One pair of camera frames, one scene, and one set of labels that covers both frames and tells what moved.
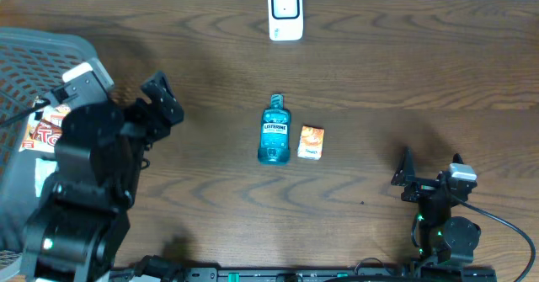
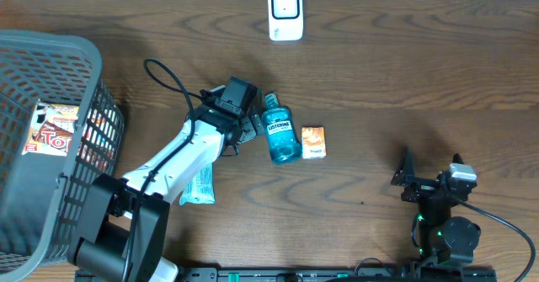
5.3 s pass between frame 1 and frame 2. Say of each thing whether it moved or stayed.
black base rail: stayed
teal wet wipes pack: moved
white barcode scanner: stayed
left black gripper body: moved
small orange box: stayed
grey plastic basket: stayed
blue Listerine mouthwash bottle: moved
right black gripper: stayed
